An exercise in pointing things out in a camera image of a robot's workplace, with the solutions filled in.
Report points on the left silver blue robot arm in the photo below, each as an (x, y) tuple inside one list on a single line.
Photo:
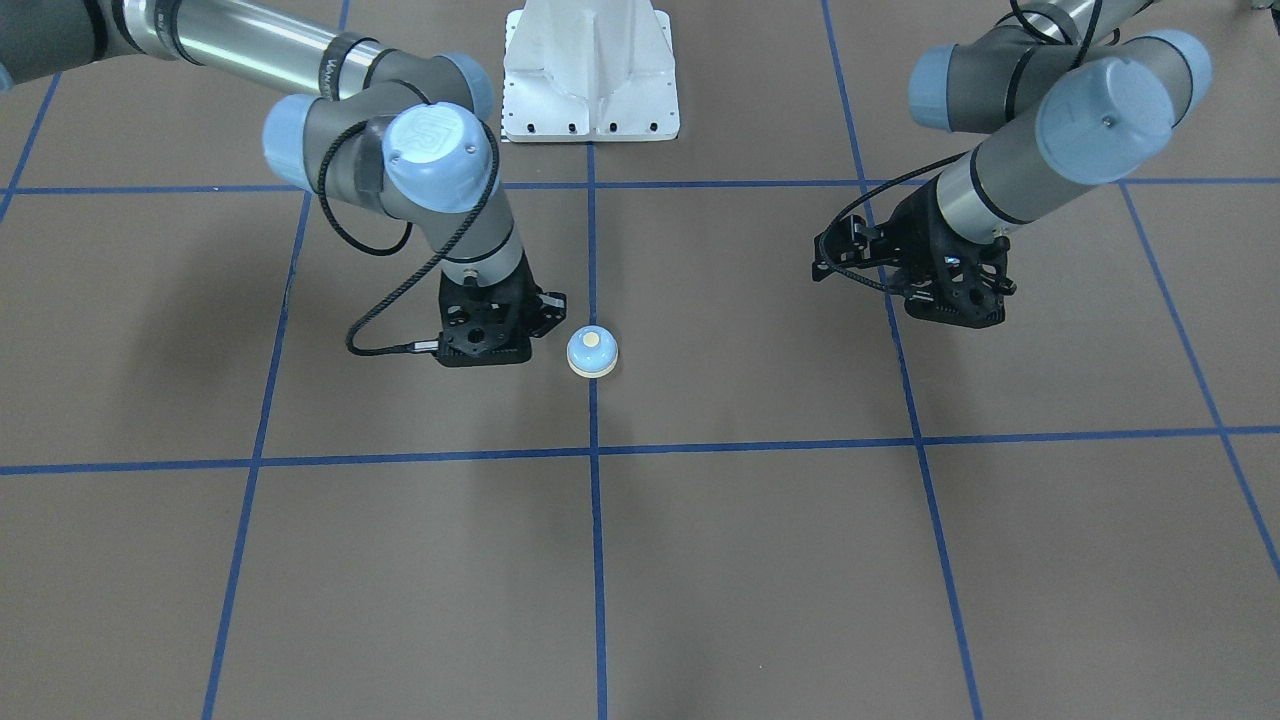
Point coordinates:
[(1059, 111)]

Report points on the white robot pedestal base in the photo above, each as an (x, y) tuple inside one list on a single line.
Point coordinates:
[(589, 71)]

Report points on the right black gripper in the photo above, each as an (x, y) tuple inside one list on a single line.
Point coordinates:
[(546, 311)]

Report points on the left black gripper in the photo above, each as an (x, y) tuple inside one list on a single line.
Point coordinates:
[(912, 232)]

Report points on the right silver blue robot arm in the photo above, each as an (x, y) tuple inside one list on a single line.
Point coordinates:
[(388, 142)]

